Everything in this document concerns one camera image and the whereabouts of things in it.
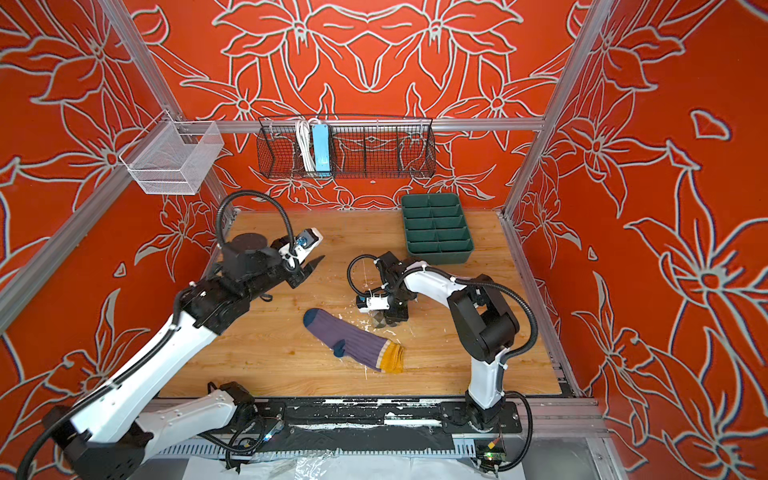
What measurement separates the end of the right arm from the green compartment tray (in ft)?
0.75

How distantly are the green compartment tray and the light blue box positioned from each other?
35cm

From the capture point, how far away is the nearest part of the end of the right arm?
684mm

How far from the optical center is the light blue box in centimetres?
91

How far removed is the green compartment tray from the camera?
1018 millimetres

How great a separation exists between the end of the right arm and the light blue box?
0.35 m
